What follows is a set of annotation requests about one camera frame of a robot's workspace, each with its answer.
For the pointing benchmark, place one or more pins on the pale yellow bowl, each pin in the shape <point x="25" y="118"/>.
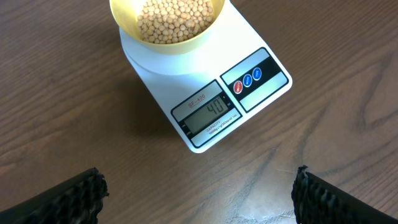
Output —
<point x="125" y="13"/>

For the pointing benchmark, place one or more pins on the soybeans in bowl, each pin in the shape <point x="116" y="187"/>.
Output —
<point x="174" y="21"/>

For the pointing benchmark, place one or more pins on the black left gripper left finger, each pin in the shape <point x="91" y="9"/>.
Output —
<point x="76" y="200"/>

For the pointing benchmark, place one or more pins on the white digital kitchen scale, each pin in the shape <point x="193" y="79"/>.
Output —
<point x="209" y="92"/>

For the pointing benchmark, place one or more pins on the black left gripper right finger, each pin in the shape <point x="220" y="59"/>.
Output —
<point x="318" y="202"/>

